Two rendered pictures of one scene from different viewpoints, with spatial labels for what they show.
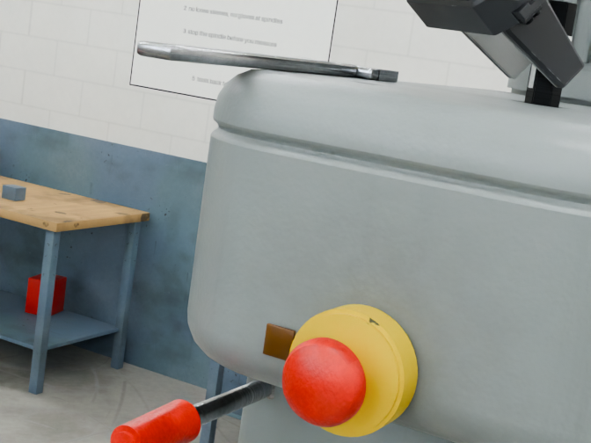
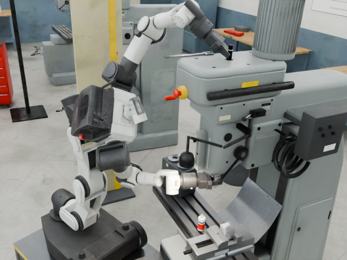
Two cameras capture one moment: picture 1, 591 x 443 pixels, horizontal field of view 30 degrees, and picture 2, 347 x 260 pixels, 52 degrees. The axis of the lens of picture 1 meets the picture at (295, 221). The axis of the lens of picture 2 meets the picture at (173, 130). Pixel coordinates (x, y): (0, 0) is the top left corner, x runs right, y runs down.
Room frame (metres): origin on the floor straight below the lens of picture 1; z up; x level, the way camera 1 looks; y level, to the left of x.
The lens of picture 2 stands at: (-0.72, -0.84, 2.30)
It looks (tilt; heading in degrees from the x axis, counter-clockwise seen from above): 26 degrees down; 35
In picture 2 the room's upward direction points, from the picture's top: 3 degrees clockwise
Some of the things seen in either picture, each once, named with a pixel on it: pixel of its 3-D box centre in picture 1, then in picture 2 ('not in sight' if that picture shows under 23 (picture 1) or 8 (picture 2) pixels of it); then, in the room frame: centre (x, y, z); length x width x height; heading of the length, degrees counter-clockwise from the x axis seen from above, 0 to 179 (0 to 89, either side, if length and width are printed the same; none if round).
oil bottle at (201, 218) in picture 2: not in sight; (201, 221); (0.67, -0.10, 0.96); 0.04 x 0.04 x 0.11
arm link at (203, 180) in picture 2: not in sight; (198, 180); (0.64, -0.08, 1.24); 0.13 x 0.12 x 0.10; 44
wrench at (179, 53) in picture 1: (280, 62); (188, 54); (0.62, 0.02, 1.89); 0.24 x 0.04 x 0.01; 153
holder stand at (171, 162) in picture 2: not in sight; (178, 174); (0.92, 0.23, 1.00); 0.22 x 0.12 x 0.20; 72
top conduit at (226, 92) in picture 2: not in sight; (252, 90); (0.67, -0.29, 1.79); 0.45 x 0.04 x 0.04; 152
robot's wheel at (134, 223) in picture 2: not in sight; (135, 234); (0.73, 0.44, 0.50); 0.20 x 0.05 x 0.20; 84
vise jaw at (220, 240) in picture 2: not in sight; (217, 236); (0.59, -0.25, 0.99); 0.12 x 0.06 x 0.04; 60
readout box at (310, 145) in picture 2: not in sight; (321, 133); (0.82, -0.58, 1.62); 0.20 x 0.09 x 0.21; 152
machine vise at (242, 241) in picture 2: not in sight; (220, 240); (0.61, -0.26, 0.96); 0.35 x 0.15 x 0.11; 150
